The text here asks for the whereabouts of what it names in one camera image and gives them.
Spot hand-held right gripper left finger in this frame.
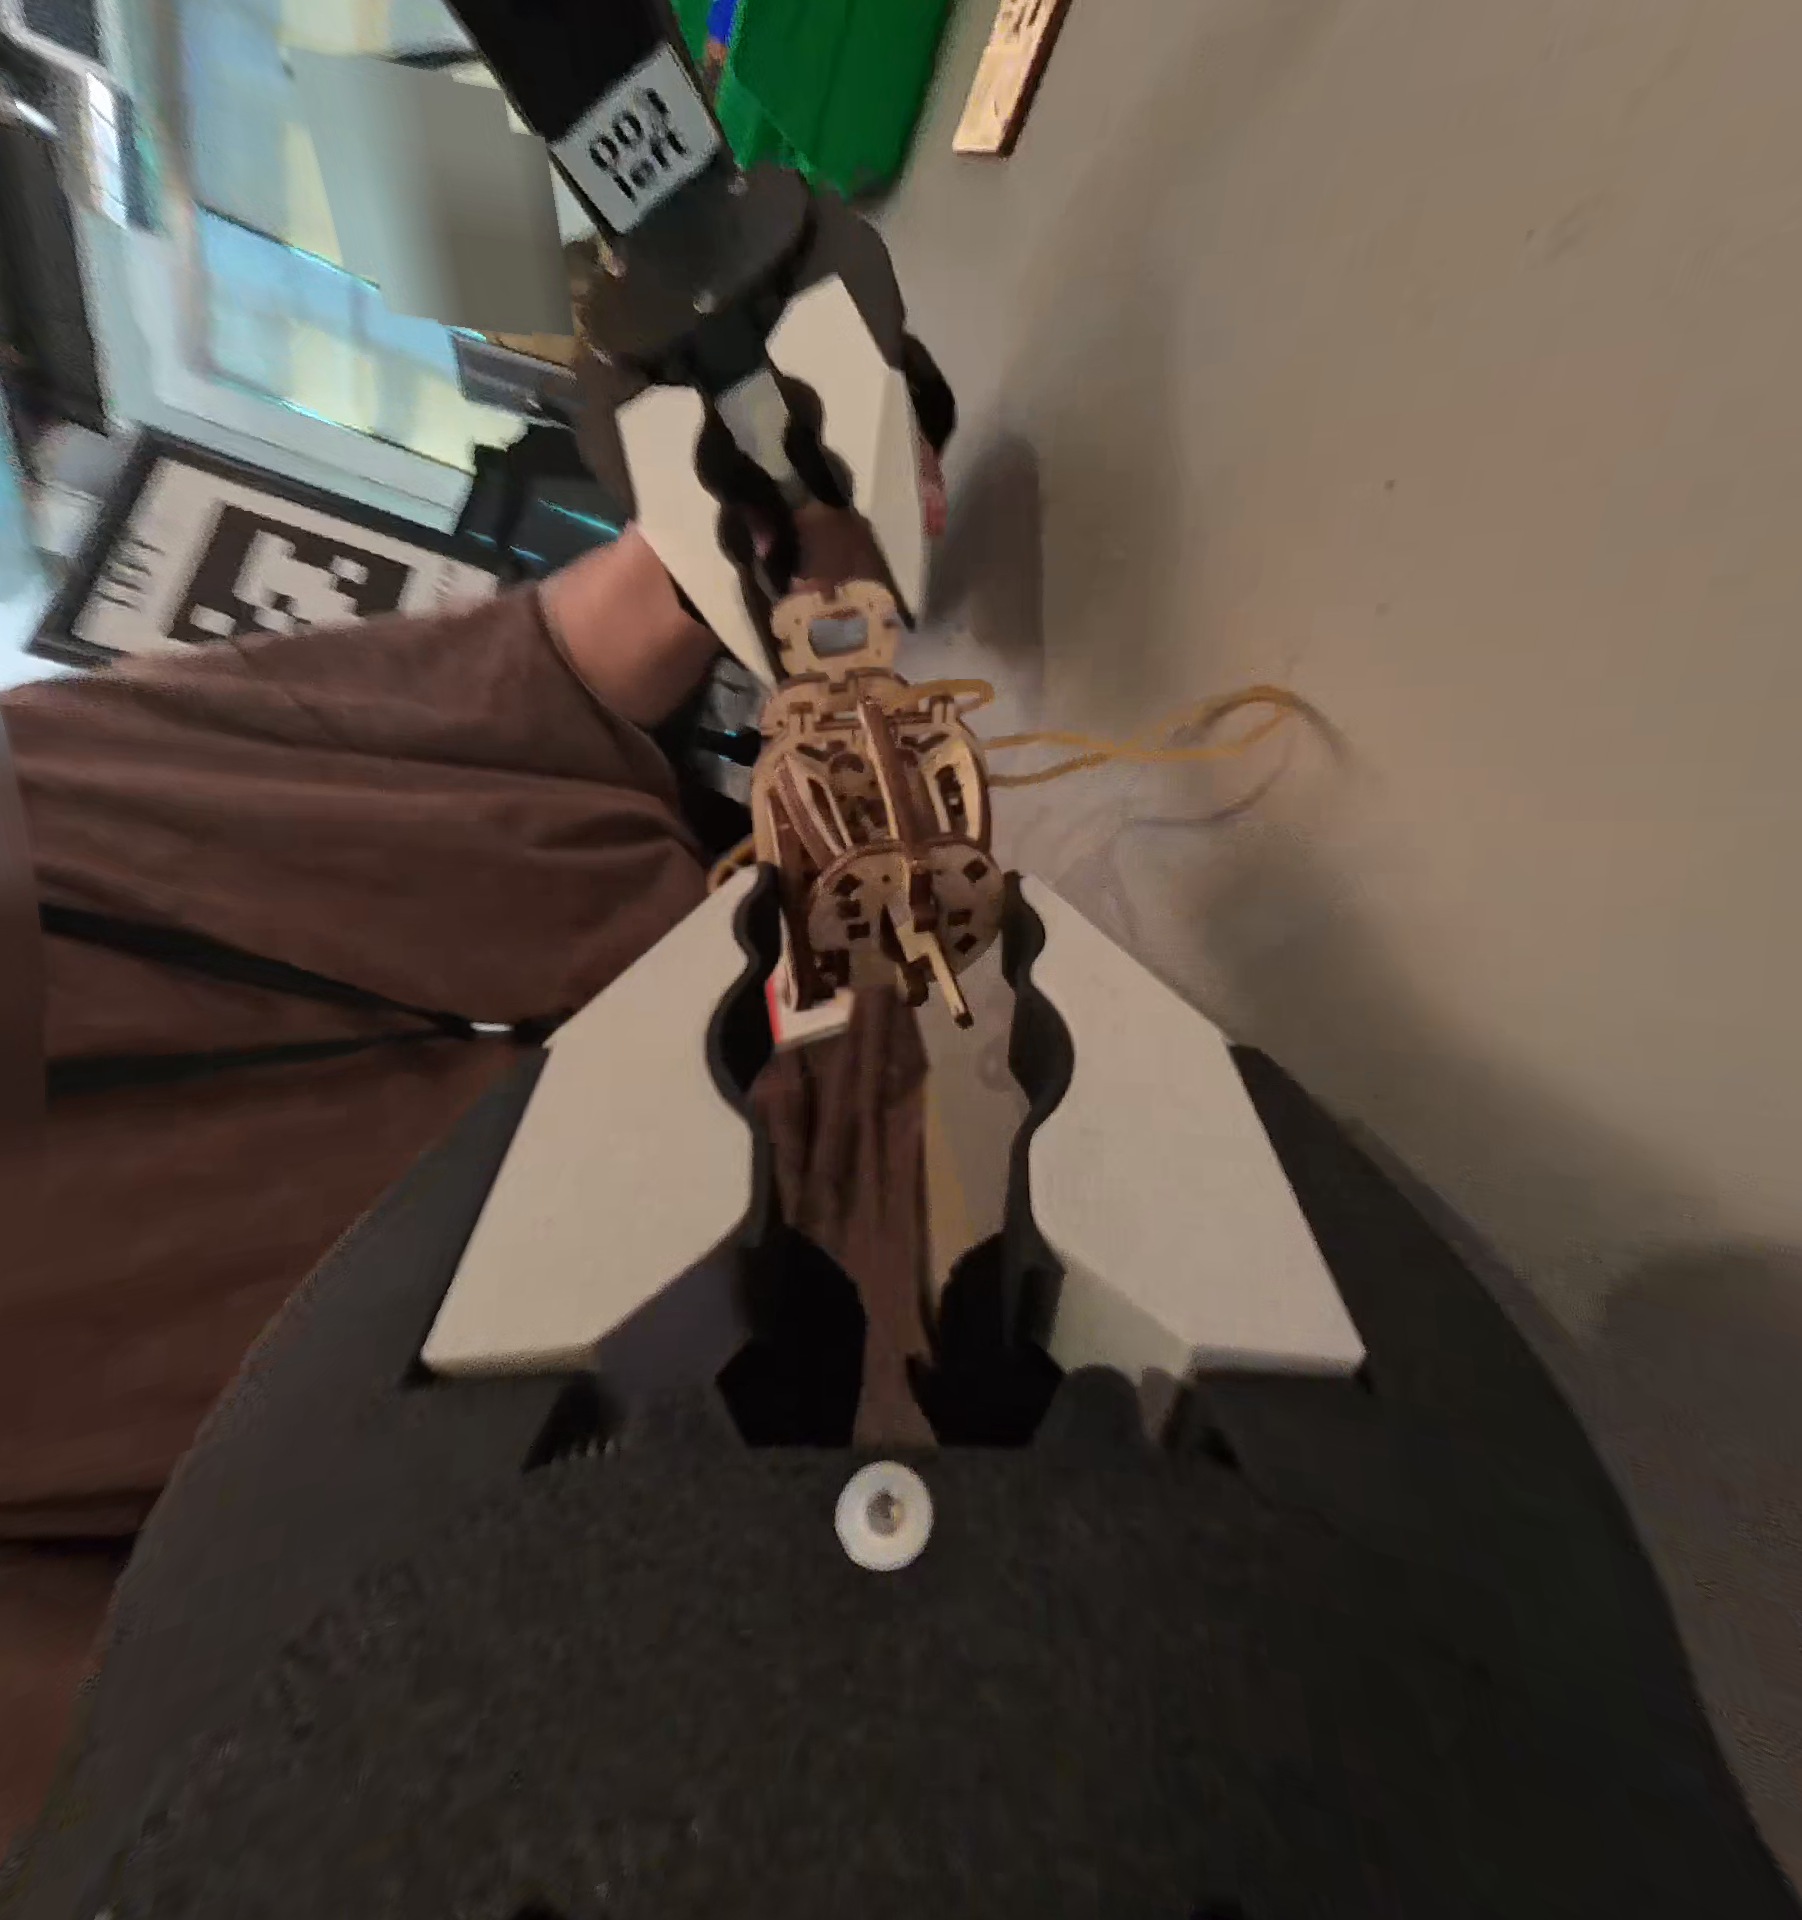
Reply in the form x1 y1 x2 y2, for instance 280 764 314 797
418 866 867 1450

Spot yellow rubber band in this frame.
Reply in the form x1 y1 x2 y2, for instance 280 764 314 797
977 683 1331 828

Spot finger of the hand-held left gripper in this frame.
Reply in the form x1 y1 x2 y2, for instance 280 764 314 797
615 378 808 683
762 273 934 635

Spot person's brown clothing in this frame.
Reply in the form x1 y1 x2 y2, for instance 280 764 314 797
0 662 934 1920

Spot laser-cut wooden sheet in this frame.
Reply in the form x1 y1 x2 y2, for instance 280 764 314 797
950 0 1071 156

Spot black white marker board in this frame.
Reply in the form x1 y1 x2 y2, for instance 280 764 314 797
27 434 516 669

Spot large green plastic bin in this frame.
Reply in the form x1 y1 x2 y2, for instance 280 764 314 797
705 0 955 198

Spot person's left forearm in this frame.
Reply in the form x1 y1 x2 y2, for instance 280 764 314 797
0 517 762 1036

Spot wooden model assembly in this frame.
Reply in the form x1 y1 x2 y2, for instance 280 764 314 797
705 665 1011 1036

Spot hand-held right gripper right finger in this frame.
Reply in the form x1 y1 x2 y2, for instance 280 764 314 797
930 872 1371 1450

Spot black strap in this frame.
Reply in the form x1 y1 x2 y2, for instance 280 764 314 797
36 900 555 1101

